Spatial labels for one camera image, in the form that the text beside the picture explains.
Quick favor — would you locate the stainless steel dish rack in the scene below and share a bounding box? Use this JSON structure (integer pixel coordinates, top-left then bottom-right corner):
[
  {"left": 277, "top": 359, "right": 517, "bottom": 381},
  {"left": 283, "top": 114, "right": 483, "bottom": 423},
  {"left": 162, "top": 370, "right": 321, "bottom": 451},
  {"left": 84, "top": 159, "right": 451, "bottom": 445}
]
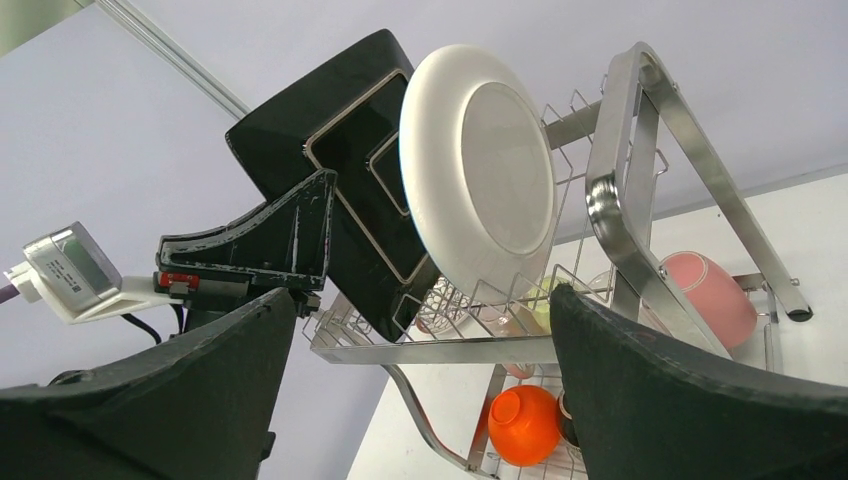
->
[{"left": 310, "top": 42, "right": 813, "bottom": 479}]

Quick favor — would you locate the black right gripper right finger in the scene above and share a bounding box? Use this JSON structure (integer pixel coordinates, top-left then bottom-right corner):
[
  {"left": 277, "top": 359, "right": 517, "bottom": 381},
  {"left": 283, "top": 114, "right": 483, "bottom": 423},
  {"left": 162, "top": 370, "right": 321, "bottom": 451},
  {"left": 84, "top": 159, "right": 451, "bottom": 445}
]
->
[{"left": 550, "top": 284, "right": 847, "bottom": 479}]

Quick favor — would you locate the light green mug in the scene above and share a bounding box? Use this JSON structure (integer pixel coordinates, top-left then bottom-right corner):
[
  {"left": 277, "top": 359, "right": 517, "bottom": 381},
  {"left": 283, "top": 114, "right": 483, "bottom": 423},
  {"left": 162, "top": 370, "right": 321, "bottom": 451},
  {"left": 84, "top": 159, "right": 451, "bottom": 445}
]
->
[{"left": 526, "top": 276, "right": 570, "bottom": 334}]

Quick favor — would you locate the square floral plate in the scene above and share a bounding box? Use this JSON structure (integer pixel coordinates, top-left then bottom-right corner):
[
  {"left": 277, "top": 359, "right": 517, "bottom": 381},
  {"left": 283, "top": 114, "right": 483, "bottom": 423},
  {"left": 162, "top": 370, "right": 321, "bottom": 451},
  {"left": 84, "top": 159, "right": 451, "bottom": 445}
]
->
[{"left": 224, "top": 27, "right": 442, "bottom": 344}]

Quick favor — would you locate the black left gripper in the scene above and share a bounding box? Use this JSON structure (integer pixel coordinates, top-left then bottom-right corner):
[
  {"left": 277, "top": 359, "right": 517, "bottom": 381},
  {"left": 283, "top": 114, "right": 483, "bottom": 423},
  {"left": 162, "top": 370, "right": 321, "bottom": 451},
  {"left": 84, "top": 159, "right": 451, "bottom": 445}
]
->
[{"left": 153, "top": 168, "right": 337, "bottom": 332}]

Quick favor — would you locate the orange plastic bowl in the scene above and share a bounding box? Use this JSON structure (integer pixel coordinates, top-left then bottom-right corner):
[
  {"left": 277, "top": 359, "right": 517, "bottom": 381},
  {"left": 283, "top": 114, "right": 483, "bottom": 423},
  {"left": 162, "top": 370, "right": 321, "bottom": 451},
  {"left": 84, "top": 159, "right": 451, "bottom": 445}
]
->
[{"left": 487, "top": 385, "right": 560, "bottom": 467}]

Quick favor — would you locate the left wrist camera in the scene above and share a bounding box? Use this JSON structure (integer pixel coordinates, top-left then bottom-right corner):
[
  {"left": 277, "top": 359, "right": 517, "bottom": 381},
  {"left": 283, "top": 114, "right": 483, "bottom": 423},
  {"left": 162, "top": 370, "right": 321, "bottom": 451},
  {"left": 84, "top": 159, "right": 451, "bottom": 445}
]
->
[{"left": 3, "top": 222, "right": 183, "bottom": 325}]

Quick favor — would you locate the beige bowl dark rim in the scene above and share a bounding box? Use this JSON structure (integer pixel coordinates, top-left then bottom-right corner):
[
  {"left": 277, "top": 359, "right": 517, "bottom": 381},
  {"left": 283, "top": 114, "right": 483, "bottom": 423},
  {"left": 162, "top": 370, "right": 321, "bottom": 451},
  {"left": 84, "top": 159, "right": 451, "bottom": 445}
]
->
[{"left": 557, "top": 390, "right": 579, "bottom": 447}]

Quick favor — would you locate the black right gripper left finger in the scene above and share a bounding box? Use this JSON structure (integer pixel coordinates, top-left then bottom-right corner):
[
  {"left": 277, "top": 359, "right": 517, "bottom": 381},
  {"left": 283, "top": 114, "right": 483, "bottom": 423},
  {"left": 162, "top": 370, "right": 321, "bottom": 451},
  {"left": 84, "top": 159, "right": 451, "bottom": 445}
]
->
[{"left": 1, "top": 289, "right": 296, "bottom": 479}]

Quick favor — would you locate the pink mug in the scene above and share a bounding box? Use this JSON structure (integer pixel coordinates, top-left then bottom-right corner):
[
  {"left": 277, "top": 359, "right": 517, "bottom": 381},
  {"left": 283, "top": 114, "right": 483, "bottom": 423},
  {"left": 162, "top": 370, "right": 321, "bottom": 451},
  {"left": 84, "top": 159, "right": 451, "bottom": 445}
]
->
[{"left": 662, "top": 251, "right": 757, "bottom": 349}]

